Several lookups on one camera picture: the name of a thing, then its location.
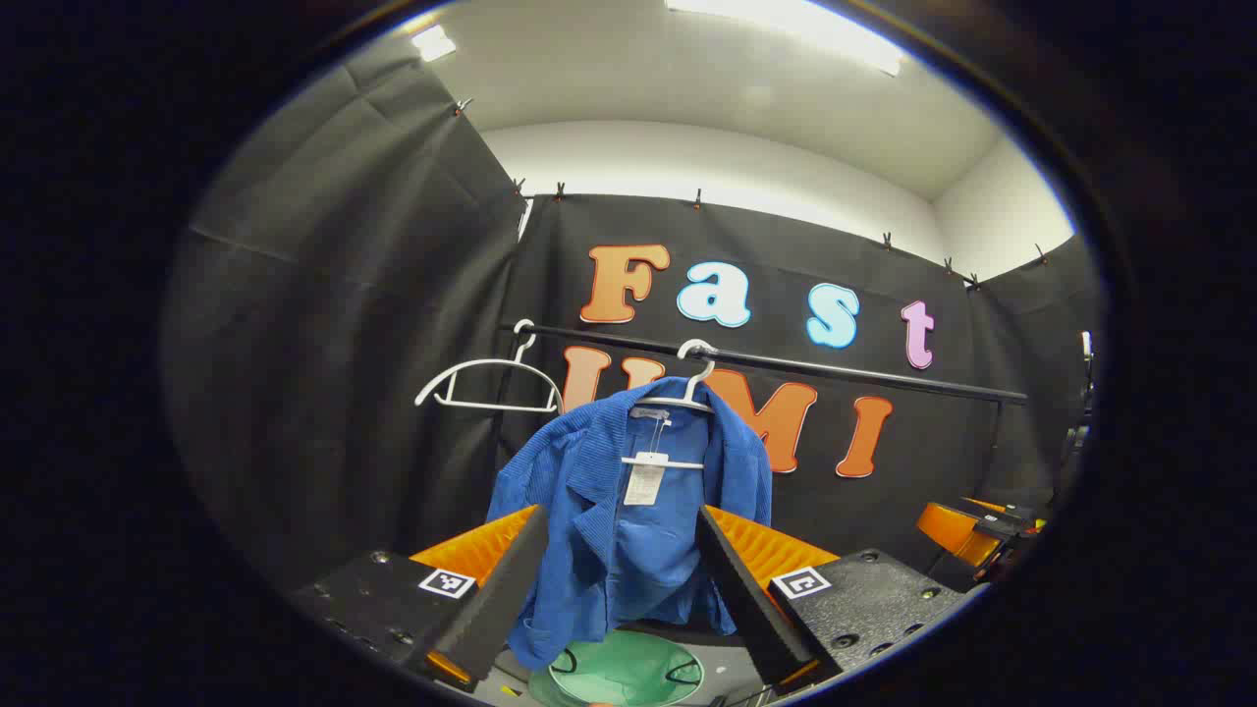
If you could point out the row of black cloth clips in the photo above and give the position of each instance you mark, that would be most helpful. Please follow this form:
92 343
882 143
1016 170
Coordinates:
560 190

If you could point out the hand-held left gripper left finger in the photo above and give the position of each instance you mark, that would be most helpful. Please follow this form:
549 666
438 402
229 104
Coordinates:
501 599

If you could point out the green laundry hamper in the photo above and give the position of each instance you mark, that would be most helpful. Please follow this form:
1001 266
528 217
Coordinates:
619 673

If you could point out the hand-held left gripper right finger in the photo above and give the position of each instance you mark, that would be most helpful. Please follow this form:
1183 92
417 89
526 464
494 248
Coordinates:
751 599

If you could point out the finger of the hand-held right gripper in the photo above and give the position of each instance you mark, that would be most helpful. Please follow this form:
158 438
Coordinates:
997 511
948 530

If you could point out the black clothes rack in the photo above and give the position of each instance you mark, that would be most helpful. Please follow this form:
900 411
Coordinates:
884 377

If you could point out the small ceiling light panel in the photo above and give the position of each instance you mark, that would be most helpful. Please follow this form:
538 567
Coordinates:
433 43

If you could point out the long ceiling light panel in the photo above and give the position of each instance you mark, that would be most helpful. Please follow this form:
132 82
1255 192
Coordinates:
786 20

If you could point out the white paper tag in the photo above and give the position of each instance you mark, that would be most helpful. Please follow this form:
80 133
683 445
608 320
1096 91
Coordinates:
645 481

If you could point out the white plastic hanger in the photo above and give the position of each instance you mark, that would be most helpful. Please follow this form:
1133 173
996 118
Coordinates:
491 362
687 403

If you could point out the black backdrop cloth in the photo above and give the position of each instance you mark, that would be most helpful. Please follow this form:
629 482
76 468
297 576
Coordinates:
344 344

